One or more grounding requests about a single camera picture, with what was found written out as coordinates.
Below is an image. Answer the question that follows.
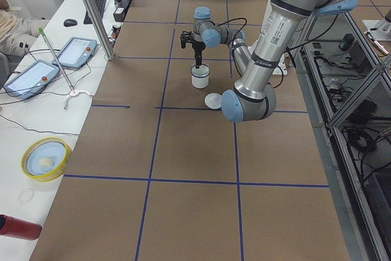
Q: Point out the black computer mouse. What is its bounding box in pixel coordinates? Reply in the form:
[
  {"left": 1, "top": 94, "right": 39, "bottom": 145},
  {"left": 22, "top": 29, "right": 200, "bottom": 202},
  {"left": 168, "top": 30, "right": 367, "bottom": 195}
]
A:
[{"left": 63, "top": 18, "right": 78, "bottom": 28}]

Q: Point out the green tipped metal rod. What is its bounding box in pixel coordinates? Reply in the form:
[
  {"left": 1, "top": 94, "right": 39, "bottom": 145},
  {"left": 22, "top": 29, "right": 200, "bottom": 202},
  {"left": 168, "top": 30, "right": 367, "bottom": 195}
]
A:
[{"left": 38, "top": 27, "right": 76, "bottom": 95}]

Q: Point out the far teach pendant tablet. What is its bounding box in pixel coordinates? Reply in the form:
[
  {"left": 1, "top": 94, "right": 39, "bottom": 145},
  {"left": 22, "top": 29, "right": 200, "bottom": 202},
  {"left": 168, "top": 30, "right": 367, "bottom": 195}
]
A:
[{"left": 56, "top": 37, "right": 98, "bottom": 69}]

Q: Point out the teach pendant tablet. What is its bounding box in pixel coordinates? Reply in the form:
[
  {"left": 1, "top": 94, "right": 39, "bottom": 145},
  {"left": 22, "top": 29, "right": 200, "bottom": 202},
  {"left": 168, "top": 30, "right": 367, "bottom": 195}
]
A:
[
  {"left": 56, "top": 37, "right": 98, "bottom": 69},
  {"left": 4, "top": 59, "right": 60, "bottom": 99}
]

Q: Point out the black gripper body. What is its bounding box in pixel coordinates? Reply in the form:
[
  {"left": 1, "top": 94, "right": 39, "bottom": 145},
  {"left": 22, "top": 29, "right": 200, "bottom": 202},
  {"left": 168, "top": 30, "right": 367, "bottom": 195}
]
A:
[{"left": 192, "top": 40, "right": 205, "bottom": 59}]

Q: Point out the seated person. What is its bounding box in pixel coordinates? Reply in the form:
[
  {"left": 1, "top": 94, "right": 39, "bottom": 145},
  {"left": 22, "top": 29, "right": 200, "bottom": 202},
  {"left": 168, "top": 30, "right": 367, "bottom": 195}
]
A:
[{"left": 1, "top": 0, "right": 49, "bottom": 57}]

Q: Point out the black keyboard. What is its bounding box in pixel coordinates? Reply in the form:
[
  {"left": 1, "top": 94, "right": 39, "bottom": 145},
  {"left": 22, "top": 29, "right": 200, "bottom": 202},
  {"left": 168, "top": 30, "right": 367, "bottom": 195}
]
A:
[{"left": 83, "top": 0, "right": 108, "bottom": 25}]

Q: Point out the red bottle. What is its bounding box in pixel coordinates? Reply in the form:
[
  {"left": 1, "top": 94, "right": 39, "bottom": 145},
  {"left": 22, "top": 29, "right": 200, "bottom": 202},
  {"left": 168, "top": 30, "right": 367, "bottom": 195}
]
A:
[{"left": 1, "top": 215, "right": 42, "bottom": 240}]

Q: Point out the aluminium frame post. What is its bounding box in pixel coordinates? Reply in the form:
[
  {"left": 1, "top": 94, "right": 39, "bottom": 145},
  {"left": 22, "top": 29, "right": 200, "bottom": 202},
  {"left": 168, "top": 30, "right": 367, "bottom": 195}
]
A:
[{"left": 82, "top": 0, "right": 114, "bottom": 61}]

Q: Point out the white ceramic cup lid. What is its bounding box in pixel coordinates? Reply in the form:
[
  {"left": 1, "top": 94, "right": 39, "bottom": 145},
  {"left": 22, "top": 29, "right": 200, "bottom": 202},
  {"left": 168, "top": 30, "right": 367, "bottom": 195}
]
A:
[{"left": 204, "top": 93, "right": 222, "bottom": 110}]

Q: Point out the near teach pendant tablet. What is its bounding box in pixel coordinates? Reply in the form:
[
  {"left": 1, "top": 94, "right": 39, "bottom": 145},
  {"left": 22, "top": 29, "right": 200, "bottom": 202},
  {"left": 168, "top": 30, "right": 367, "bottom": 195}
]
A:
[{"left": 4, "top": 59, "right": 60, "bottom": 99}]

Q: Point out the clear glass funnel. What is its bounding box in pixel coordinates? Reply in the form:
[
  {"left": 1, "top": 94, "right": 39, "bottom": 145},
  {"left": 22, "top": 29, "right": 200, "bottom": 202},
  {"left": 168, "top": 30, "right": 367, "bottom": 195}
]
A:
[{"left": 191, "top": 64, "right": 210, "bottom": 78}]

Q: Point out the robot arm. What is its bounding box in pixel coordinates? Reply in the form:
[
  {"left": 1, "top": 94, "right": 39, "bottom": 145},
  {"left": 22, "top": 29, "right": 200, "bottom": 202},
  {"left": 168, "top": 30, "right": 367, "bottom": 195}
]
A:
[{"left": 191, "top": 0, "right": 359, "bottom": 122}]

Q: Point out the yellow tape roll with dish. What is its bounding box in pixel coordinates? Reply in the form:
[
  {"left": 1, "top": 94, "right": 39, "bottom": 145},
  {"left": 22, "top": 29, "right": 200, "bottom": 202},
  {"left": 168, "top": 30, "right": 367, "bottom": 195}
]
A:
[{"left": 21, "top": 137, "right": 72, "bottom": 182}]

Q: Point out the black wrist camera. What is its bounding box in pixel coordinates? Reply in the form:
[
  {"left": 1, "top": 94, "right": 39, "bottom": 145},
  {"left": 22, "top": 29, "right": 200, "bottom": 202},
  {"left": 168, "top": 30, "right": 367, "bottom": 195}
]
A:
[{"left": 180, "top": 31, "right": 192, "bottom": 49}]

